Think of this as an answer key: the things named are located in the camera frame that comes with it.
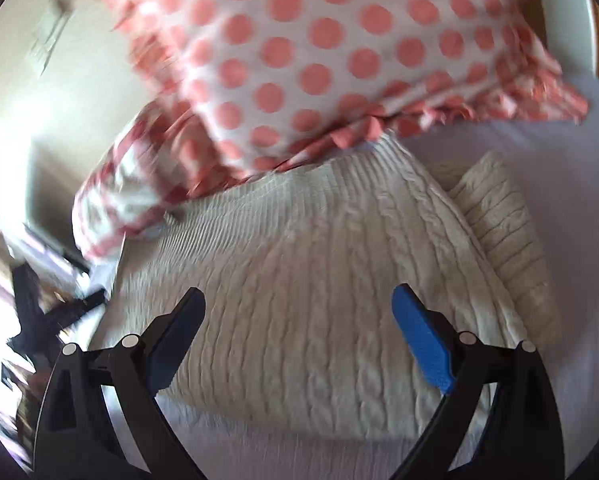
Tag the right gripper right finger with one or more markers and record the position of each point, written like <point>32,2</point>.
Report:
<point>522,437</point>

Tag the beige cable-knit sweater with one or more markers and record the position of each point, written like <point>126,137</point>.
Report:
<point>298,271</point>

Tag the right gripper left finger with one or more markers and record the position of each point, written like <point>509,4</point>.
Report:
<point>75,438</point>

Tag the wooden door frame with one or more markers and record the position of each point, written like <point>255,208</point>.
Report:
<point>572,28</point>

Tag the pink polka dot pillow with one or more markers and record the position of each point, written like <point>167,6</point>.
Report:
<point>269,85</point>

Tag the lavender bed sheet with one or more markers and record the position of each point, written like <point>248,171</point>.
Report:
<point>556,167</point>

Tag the red checked pillow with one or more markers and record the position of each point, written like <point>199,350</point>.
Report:
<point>162,159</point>

